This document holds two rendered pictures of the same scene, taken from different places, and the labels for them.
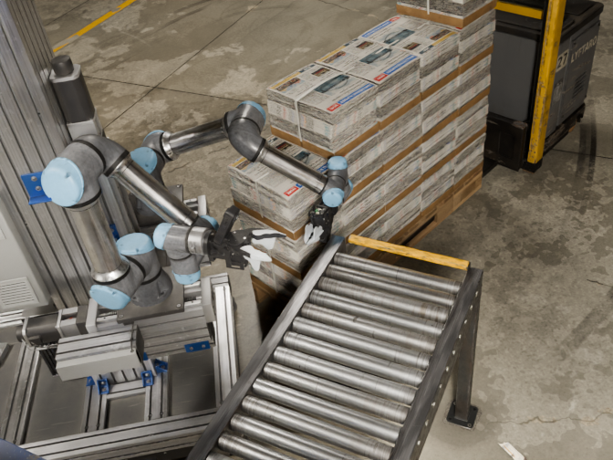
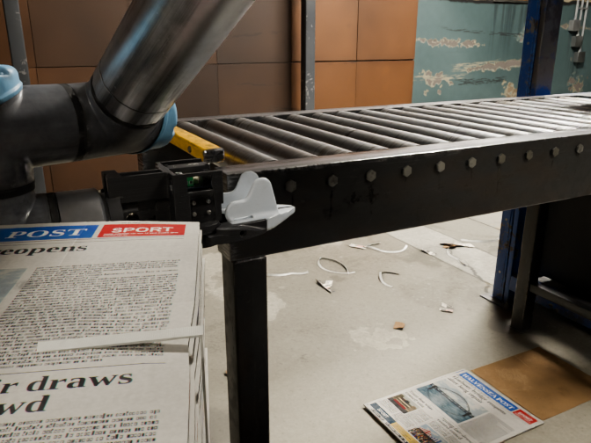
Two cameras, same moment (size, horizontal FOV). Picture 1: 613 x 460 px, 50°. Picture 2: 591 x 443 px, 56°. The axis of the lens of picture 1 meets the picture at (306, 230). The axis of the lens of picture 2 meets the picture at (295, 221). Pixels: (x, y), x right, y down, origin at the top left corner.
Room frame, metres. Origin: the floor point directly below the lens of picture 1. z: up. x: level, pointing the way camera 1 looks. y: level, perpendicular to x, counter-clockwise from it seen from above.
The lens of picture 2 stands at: (2.35, 0.34, 0.96)
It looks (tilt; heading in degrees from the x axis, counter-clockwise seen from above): 18 degrees down; 212
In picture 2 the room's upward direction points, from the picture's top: straight up
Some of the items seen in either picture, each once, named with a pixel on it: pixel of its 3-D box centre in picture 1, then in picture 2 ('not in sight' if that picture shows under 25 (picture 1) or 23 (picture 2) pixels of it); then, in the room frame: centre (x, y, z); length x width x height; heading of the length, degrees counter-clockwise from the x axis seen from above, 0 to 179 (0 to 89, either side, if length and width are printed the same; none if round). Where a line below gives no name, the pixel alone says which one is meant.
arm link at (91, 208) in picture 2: not in sight; (84, 226); (2.02, -0.11, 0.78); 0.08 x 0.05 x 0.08; 59
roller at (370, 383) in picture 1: (343, 374); (422, 132); (1.21, -0.05, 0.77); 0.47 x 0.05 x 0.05; 59
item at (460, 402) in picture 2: not in sight; (451, 413); (1.08, 0.04, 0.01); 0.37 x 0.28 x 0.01; 149
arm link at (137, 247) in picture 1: (136, 256); not in sight; (1.63, 0.56, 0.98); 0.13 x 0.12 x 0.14; 158
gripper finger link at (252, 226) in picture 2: not in sight; (226, 228); (1.91, -0.02, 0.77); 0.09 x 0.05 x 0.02; 149
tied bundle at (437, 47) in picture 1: (408, 57); not in sight; (2.84, -0.58, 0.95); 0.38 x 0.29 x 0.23; 41
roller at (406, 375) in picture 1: (351, 358); (397, 134); (1.27, -0.08, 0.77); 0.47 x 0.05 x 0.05; 59
